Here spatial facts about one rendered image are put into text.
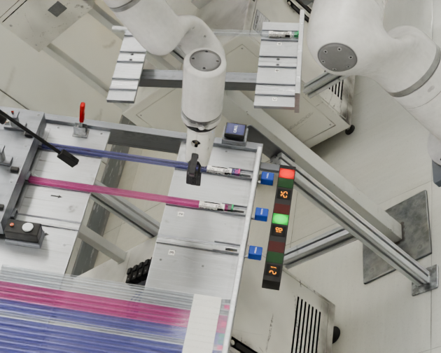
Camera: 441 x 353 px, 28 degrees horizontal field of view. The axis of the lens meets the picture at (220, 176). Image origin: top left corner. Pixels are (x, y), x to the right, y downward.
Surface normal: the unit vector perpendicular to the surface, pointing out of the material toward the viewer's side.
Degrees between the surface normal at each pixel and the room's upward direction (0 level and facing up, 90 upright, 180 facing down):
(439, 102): 90
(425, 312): 0
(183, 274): 48
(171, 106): 90
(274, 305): 90
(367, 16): 83
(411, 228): 0
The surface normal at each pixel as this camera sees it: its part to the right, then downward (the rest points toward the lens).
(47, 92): 0.69, -0.38
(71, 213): 0.04, -0.64
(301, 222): -0.71, -0.53
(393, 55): 0.52, 0.76
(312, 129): -0.15, 0.76
